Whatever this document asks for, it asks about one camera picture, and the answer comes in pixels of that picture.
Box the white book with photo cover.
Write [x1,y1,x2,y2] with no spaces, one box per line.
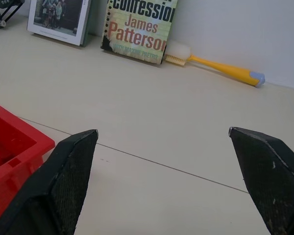
[26,0,92,47]

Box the red plastic bin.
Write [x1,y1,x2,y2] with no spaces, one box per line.
[0,98,55,222]

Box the yellow handled cleaning brush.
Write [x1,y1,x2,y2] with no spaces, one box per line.
[163,40,266,88]

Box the James Patterson paperback book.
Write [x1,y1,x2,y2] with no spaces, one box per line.
[100,0,179,65]

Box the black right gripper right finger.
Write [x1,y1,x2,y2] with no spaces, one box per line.
[228,126,294,235]

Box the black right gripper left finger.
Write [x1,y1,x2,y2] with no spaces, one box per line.
[0,129,99,235]

